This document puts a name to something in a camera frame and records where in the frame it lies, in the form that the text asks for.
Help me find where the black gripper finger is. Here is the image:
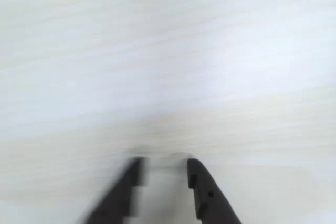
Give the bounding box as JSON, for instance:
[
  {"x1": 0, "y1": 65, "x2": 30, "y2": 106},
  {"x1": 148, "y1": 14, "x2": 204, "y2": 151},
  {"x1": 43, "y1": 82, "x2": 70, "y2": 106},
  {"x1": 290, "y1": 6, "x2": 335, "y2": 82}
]
[
  {"x1": 186, "y1": 158, "x2": 243, "y2": 224},
  {"x1": 76, "y1": 156, "x2": 146, "y2": 224}
]

